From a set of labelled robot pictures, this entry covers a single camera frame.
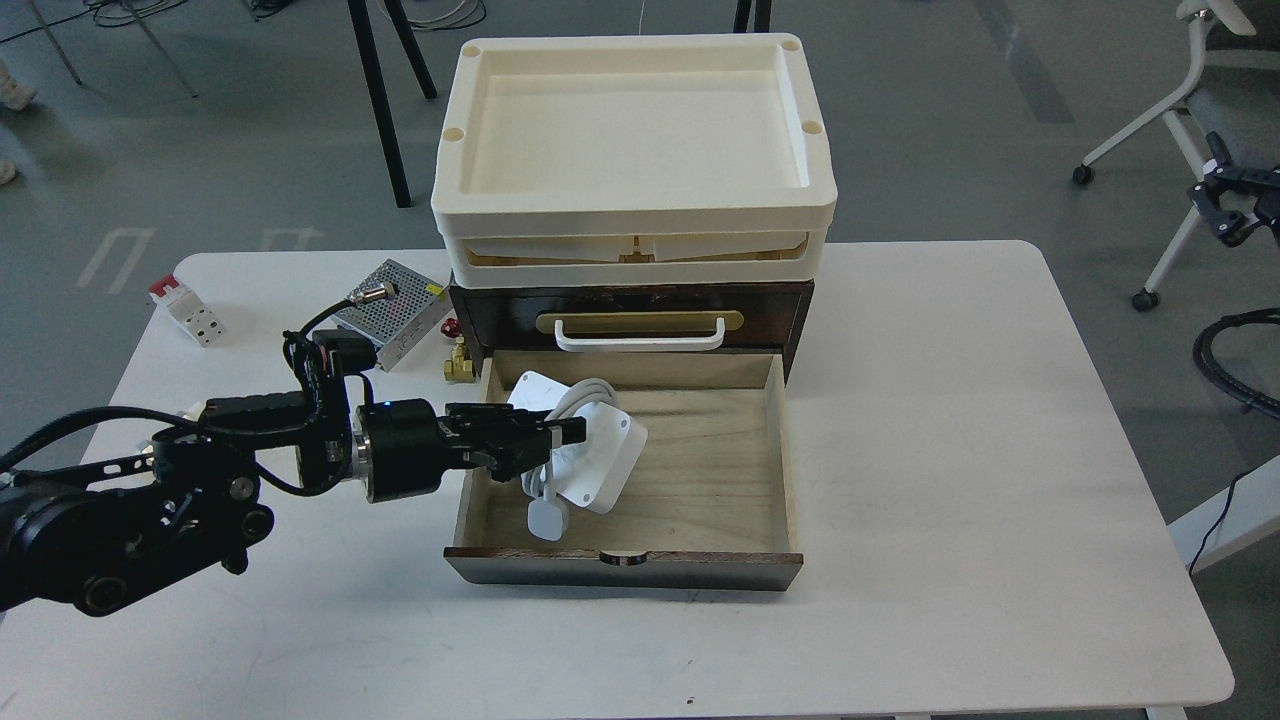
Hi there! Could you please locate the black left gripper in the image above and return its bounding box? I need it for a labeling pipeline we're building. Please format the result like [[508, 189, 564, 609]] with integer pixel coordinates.
[[357, 398, 588, 503]]

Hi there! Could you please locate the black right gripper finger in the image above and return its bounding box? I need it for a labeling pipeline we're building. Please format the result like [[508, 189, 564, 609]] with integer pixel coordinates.
[[1190, 196, 1279, 247], [1187, 132, 1279, 201]]

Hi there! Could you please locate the white power strip with cable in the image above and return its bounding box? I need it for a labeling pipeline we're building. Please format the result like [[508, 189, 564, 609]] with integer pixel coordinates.
[[509, 372, 648, 541]]

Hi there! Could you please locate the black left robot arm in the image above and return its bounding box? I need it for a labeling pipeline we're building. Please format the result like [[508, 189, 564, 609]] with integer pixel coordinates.
[[1, 320, 588, 618]]

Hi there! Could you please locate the dark wooden cabinet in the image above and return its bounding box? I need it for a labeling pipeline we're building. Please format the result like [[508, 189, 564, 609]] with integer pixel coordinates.
[[451, 281, 815, 389]]

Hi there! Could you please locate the brass valve red knob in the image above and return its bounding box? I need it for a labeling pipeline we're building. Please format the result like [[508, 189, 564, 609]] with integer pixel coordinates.
[[439, 316, 484, 383]]

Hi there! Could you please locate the open wooden drawer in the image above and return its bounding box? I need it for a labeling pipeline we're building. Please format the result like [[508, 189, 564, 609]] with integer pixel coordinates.
[[444, 350, 804, 591]]

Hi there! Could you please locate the metal mesh power supply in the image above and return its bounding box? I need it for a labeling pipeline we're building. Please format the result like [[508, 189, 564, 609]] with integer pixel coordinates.
[[334, 259, 452, 372]]

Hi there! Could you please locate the cream plastic lower tray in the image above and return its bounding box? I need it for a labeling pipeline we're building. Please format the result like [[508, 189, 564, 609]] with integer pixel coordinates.
[[445, 229, 827, 290]]

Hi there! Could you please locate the cream plastic tray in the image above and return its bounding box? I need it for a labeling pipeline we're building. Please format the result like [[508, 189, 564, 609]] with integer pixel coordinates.
[[431, 33, 838, 240], [445, 229, 827, 290]]

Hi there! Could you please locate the cream plastic top tray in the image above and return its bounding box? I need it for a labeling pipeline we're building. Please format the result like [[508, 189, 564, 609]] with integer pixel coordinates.
[[431, 33, 838, 240]]

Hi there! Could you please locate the white red circuit breaker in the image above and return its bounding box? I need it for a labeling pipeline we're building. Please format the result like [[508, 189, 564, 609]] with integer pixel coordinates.
[[148, 274, 224, 346]]

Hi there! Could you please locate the white drawer handle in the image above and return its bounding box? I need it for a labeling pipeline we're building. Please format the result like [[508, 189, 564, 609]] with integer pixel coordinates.
[[554, 316, 727, 354]]

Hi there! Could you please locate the black cable bottom right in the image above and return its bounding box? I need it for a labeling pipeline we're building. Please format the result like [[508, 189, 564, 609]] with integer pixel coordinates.
[[1187, 468, 1251, 573]]

